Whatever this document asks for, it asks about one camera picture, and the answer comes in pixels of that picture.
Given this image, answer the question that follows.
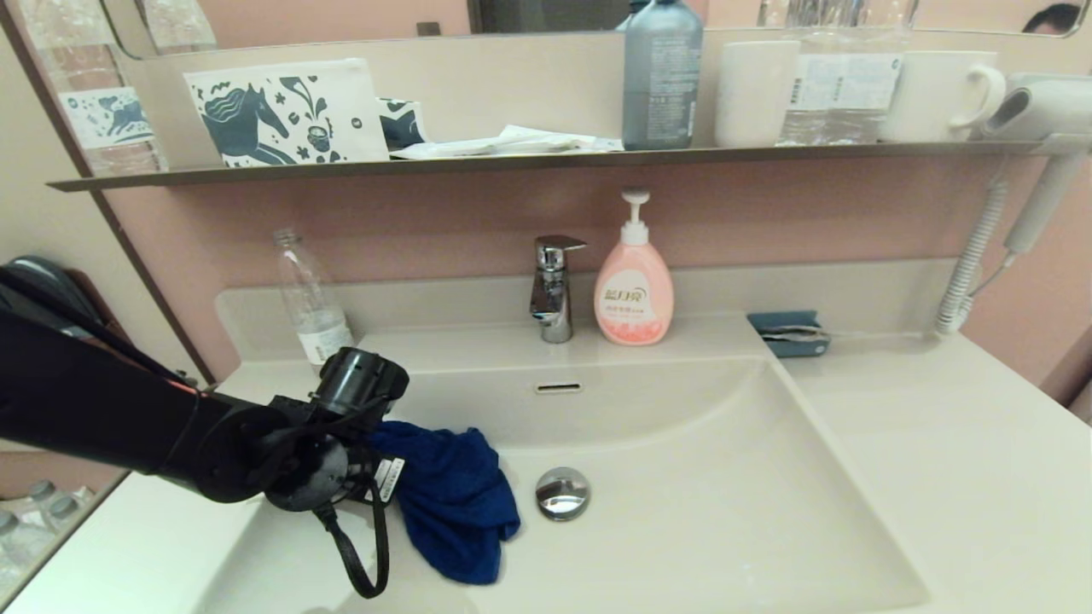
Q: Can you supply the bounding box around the dark blue towel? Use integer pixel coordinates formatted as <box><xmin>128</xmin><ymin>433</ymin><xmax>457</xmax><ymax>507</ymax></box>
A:
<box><xmin>369</xmin><ymin>420</ymin><xmax>521</xmax><ymax>586</ymax></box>

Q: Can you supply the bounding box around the chrome faucet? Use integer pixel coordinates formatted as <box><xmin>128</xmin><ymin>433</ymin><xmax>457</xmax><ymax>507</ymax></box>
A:
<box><xmin>529</xmin><ymin>235</ymin><xmax>588</xmax><ymax>344</ymax></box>

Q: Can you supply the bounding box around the white ceramic sink basin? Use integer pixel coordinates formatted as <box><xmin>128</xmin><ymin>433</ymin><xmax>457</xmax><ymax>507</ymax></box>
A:
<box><xmin>200</xmin><ymin>317</ymin><xmax>931</xmax><ymax>614</ymax></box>

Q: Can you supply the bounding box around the clear plastic water bottle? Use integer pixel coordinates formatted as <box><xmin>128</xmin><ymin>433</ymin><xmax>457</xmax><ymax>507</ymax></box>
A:
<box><xmin>273</xmin><ymin>229</ymin><xmax>355</xmax><ymax>368</ymax></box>

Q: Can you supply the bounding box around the chrome drain stopper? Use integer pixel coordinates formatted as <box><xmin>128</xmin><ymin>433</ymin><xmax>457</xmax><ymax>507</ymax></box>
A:
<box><xmin>535</xmin><ymin>466</ymin><xmax>591</xmax><ymax>522</ymax></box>

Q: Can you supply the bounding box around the pink soap pump bottle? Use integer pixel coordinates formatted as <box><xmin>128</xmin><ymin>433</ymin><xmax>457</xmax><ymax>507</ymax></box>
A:
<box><xmin>594</xmin><ymin>189</ymin><xmax>675</xmax><ymax>346</ymax></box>

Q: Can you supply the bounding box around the small dark patterned pouch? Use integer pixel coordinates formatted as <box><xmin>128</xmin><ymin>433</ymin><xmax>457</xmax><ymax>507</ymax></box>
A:
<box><xmin>377</xmin><ymin>96</ymin><xmax>427</xmax><ymax>153</ymax></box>

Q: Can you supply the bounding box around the white crumpled towel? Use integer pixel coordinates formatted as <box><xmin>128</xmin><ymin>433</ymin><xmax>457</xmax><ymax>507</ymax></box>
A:
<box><xmin>391</xmin><ymin>125</ymin><xmax>624</xmax><ymax>160</ymax></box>

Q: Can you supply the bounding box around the white horse print pouch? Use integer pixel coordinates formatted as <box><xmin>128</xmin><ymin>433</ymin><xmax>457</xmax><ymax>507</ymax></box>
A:
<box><xmin>183</xmin><ymin>58</ymin><xmax>392</xmax><ymax>167</ymax></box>

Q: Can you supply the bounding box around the dark grey slipper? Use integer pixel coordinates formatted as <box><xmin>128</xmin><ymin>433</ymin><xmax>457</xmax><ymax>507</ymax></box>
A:
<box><xmin>0</xmin><ymin>256</ymin><xmax>102</xmax><ymax>323</ymax></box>

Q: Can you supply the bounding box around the teal soap tray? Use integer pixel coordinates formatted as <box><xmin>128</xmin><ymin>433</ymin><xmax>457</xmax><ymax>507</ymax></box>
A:
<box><xmin>747</xmin><ymin>310</ymin><xmax>831</xmax><ymax>358</ymax></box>

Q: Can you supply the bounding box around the horse label clear bottle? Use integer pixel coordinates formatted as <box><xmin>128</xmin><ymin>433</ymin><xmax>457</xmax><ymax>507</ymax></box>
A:
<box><xmin>17</xmin><ymin>0</ymin><xmax>167</xmax><ymax>176</ymax></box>

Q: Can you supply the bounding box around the grey lotion bottle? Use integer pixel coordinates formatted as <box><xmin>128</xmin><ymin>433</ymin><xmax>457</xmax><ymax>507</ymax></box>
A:
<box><xmin>622</xmin><ymin>0</ymin><xmax>705</xmax><ymax>152</ymax></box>

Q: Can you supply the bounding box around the labelled clear water bottle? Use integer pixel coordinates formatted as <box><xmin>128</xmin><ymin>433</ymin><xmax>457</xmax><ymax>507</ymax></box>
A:
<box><xmin>840</xmin><ymin>0</ymin><xmax>907</xmax><ymax>146</ymax></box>
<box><xmin>781</xmin><ymin>0</ymin><xmax>845</xmax><ymax>146</ymax></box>

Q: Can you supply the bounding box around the white hair dryer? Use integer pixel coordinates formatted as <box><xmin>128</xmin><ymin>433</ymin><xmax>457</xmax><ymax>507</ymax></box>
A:
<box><xmin>981</xmin><ymin>72</ymin><xmax>1092</xmax><ymax>255</ymax></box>

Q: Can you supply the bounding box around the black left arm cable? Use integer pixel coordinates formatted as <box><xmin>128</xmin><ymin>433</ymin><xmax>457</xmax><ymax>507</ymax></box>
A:
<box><xmin>0</xmin><ymin>269</ymin><xmax>392</xmax><ymax>600</ymax></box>

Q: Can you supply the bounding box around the metal wall shelf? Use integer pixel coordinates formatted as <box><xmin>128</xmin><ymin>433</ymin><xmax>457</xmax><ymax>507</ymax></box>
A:
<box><xmin>47</xmin><ymin>141</ymin><xmax>1092</xmax><ymax>192</ymax></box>

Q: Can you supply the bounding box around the wall mirror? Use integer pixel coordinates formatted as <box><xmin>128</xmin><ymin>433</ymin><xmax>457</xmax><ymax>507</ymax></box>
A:
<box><xmin>98</xmin><ymin>0</ymin><xmax>1092</xmax><ymax>59</ymax></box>

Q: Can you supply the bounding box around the white handleless cup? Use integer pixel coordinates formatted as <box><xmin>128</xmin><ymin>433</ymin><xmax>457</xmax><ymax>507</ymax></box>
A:
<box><xmin>715</xmin><ymin>40</ymin><xmax>801</xmax><ymax>148</ymax></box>

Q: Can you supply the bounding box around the white coiled dryer cord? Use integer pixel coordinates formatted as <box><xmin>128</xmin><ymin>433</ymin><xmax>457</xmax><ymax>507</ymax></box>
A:
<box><xmin>934</xmin><ymin>181</ymin><xmax>1012</xmax><ymax>335</ymax></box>

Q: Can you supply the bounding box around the white mug with handle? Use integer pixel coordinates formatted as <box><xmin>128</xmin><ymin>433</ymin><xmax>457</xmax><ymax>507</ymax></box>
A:
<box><xmin>879</xmin><ymin>49</ymin><xmax>1008</xmax><ymax>143</ymax></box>

